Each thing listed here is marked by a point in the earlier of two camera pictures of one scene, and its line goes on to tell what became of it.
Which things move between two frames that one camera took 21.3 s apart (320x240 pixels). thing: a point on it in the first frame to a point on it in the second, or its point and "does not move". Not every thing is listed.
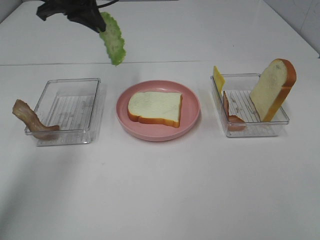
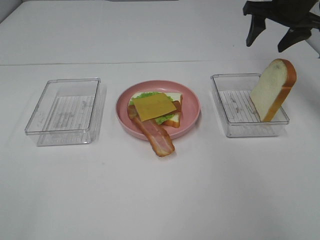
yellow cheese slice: (219, 80) to (151, 106)
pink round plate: (189, 117) does not move
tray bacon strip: (22, 109) to (178, 106)
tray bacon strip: (235, 123) to (158, 136)
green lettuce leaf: (112, 39) to (151, 105)
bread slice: (155, 107) does not move
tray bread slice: (272, 88) does not move
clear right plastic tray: (238, 87) does not move
